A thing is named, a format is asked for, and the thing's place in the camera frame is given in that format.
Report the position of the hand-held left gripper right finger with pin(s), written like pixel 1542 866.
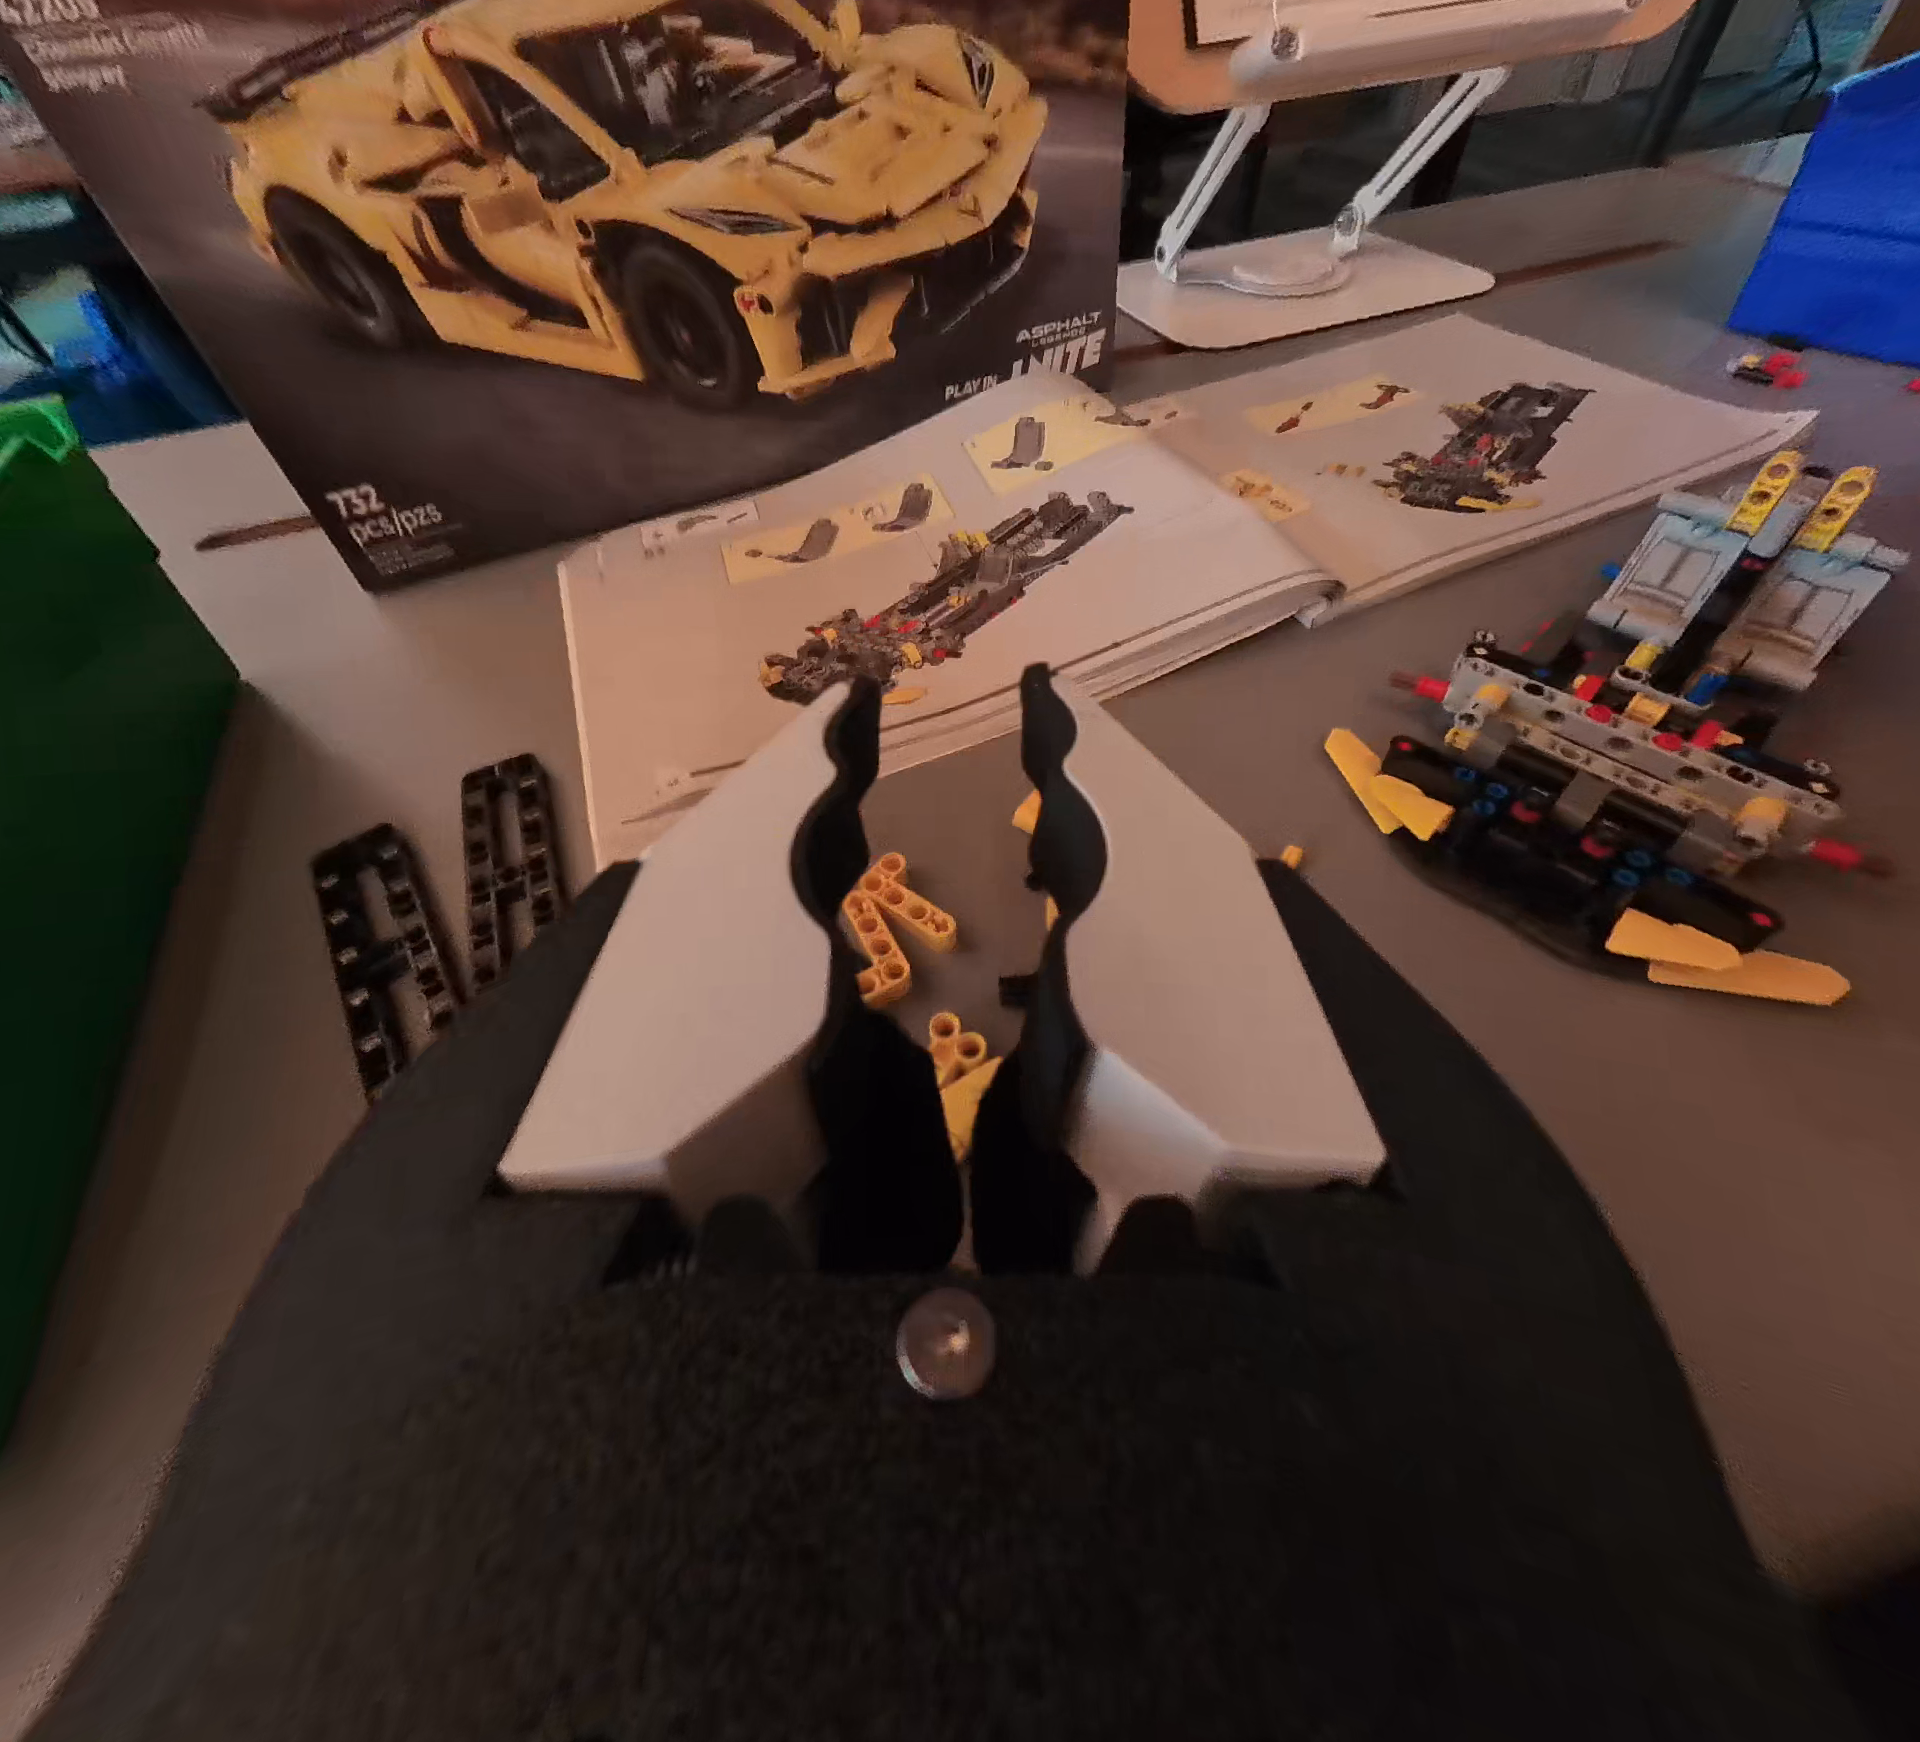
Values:
pixel 1215 1023

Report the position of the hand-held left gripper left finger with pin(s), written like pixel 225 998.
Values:
pixel 675 1023

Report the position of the pile of yellow lego pieces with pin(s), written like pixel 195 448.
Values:
pixel 899 910

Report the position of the lego car chassis model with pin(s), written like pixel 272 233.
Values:
pixel 1621 783

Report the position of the grey lego panel piece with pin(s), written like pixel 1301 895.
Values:
pixel 1800 602

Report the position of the black lego beams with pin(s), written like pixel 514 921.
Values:
pixel 390 962

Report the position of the open lego instruction booklet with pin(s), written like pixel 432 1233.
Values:
pixel 1200 527

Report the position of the lego set box yellow car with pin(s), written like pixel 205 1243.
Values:
pixel 600 197

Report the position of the green cardboard box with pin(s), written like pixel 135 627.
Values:
pixel 91 798

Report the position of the white monitor stand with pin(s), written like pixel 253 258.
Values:
pixel 1321 288

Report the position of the pile of red blue pins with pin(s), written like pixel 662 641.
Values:
pixel 1762 365

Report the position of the blue plastic bin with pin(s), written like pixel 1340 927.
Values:
pixel 1830 242

